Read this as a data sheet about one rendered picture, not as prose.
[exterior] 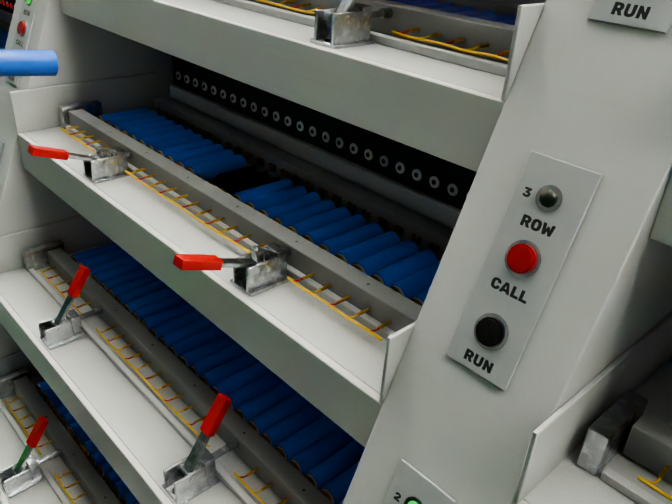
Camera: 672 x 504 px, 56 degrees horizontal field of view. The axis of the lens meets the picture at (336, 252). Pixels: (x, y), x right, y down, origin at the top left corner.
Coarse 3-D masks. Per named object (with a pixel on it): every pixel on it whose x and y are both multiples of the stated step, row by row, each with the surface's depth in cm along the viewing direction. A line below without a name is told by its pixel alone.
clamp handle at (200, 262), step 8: (176, 256) 44; (184, 256) 45; (192, 256) 45; (200, 256) 46; (208, 256) 46; (216, 256) 47; (256, 256) 49; (176, 264) 44; (184, 264) 44; (192, 264) 44; (200, 264) 45; (208, 264) 46; (216, 264) 46; (224, 264) 47; (232, 264) 47; (240, 264) 48; (248, 264) 48
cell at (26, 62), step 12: (0, 60) 44; (12, 60) 44; (24, 60) 45; (36, 60) 45; (48, 60) 46; (0, 72) 44; (12, 72) 45; (24, 72) 45; (36, 72) 46; (48, 72) 46
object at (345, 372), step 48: (48, 96) 77; (96, 96) 81; (144, 96) 86; (192, 96) 81; (48, 144) 74; (288, 144) 70; (96, 192) 64; (144, 192) 64; (384, 192) 61; (144, 240) 58; (192, 240) 56; (192, 288) 54; (288, 288) 50; (240, 336) 50; (288, 336) 45; (336, 336) 45; (288, 384) 47; (336, 384) 42; (384, 384) 38
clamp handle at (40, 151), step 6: (30, 150) 61; (36, 150) 61; (42, 150) 61; (48, 150) 61; (54, 150) 62; (60, 150) 63; (96, 150) 65; (42, 156) 61; (48, 156) 62; (54, 156) 62; (60, 156) 62; (66, 156) 63; (72, 156) 63; (78, 156) 64; (84, 156) 64; (90, 156) 65; (96, 156) 66; (102, 156) 66
